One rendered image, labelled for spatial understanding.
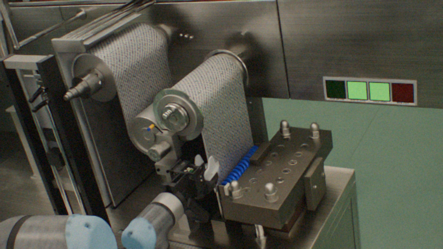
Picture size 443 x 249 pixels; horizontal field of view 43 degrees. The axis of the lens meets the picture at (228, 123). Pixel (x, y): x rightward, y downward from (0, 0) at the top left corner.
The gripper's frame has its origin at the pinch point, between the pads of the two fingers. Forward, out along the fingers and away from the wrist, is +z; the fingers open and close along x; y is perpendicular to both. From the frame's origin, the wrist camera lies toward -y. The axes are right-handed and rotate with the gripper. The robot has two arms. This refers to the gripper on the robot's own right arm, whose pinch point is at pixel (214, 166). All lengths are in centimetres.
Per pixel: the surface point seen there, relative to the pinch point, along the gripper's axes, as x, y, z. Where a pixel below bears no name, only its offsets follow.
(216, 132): -0.2, 8.1, 3.8
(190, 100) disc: 1.0, 20.5, -2.5
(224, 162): -0.3, -1.7, 4.8
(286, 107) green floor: 92, -109, 235
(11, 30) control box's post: 61, 37, 1
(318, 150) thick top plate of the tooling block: -20.0, -6.2, 22.9
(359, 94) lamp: -30.6, 8.6, 29.9
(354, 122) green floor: 36, -109, 222
